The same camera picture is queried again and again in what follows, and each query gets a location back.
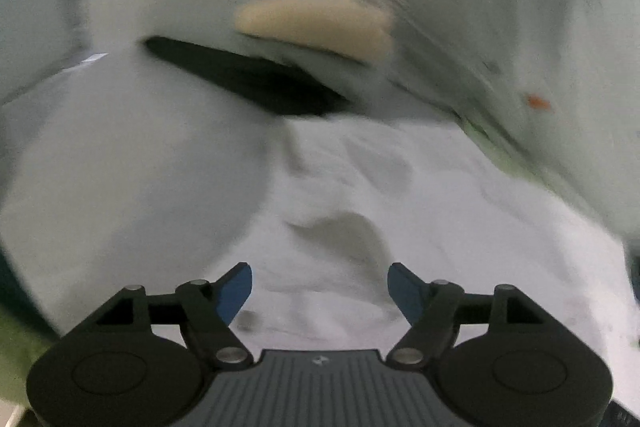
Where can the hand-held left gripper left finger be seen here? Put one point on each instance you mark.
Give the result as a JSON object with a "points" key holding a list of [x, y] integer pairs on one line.
{"points": [[235, 292]]}

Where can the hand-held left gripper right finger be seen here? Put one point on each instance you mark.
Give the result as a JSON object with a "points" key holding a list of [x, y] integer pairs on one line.
{"points": [[405, 292]]}

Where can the white garment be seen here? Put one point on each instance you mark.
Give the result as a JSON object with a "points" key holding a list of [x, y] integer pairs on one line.
{"points": [[450, 217]]}

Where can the beige garment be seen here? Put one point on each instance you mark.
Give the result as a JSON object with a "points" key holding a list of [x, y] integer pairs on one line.
{"points": [[315, 24]]}

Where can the white smooth quilt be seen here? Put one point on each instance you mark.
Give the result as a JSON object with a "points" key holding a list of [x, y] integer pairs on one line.
{"points": [[125, 182]]}

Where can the dark cloth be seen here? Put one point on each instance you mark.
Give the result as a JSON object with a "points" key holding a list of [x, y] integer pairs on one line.
{"points": [[240, 74]]}

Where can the pale green cloth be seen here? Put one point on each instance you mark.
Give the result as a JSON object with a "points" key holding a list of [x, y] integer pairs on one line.
{"points": [[20, 347]]}

